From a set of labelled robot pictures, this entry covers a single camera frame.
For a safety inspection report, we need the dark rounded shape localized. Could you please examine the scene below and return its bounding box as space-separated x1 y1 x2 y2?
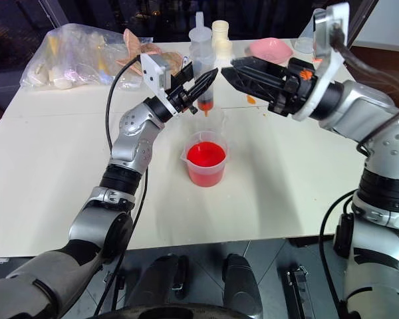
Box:
221 253 264 317

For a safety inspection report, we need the pink plastic bowl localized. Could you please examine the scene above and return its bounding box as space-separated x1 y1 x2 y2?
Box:
245 37 293 66

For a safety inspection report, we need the clear measuring cup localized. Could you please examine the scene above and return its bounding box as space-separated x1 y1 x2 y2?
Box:
293 22 317 54

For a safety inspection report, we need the small white cup in bag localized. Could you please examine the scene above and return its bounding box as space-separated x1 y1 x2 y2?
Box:
52 76 74 90

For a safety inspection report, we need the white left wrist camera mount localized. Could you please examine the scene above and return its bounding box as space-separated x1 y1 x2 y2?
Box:
140 53 180 116

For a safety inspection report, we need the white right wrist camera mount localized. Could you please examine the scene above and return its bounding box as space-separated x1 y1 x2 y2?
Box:
291 1 352 121

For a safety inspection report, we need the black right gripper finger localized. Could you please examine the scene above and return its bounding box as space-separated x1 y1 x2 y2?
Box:
230 54 289 83
221 65 286 106

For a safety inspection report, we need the large clear plastic syringe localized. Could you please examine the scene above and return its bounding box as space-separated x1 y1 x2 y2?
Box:
188 11 217 118

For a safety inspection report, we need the empty clear plastic cup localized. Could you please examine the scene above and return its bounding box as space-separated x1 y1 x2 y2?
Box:
194 108 229 142

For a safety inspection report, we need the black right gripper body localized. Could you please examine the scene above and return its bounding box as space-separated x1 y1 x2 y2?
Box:
267 58 320 118

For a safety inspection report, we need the clear plastic bag with items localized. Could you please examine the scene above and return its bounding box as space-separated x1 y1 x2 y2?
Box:
19 25 154 91

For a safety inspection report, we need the black metal bracket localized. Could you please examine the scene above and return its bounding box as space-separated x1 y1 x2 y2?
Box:
283 265 321 319

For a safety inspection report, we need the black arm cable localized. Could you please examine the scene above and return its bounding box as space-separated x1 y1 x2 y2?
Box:
331 23 399 157
98 56 150 315
318 189 357 319

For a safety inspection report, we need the clear cup with red liquid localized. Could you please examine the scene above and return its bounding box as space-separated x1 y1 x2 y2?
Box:
180 130 229 189

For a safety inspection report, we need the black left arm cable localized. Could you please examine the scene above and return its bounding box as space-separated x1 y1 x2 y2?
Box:
98 56 150 315

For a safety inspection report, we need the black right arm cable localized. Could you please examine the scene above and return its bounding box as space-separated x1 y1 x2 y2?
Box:
331 23 399 157
318 189 357 319

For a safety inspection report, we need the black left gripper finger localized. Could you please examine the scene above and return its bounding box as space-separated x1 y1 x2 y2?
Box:
184 68 219 103
170 60 196 88

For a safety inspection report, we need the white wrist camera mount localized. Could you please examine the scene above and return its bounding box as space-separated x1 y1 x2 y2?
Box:
291 1 352 121
140 53 180 116

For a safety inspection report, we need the cream plastic jar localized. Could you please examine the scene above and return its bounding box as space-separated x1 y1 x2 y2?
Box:
211 20 229 43
212 39 232 63

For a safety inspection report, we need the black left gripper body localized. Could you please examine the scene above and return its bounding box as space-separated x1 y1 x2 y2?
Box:
164 81 200 116

